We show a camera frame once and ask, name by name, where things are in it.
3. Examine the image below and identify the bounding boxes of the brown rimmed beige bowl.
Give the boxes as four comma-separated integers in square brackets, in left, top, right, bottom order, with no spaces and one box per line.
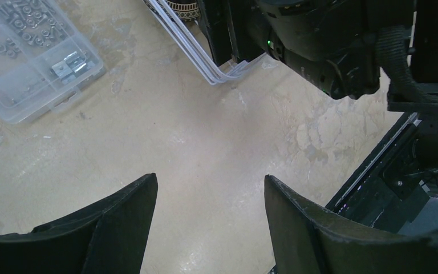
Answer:
[167,0,200,22]

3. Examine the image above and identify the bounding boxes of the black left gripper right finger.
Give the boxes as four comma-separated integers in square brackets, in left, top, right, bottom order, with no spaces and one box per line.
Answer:
[264,175,438,273]

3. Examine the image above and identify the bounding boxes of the white wire dish rack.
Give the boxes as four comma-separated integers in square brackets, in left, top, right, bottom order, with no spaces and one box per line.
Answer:
[144,1,266,85]

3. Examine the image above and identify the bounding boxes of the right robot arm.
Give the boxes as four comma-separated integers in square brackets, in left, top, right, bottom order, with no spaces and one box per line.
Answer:
[198,0,438,116]

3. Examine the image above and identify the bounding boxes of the black table edge rail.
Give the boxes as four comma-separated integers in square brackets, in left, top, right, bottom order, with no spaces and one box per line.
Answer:
[326,113,438,236]

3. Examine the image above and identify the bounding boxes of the clear plastic screw box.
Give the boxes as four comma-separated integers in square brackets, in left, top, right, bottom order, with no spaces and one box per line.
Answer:
[0,1,106,124]

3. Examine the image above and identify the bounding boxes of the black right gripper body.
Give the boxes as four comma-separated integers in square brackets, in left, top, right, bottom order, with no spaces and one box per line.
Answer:
[197,0,268,66]

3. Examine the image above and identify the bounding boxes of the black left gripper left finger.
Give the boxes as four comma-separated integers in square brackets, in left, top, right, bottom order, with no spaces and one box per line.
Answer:
[0,173,158,273]

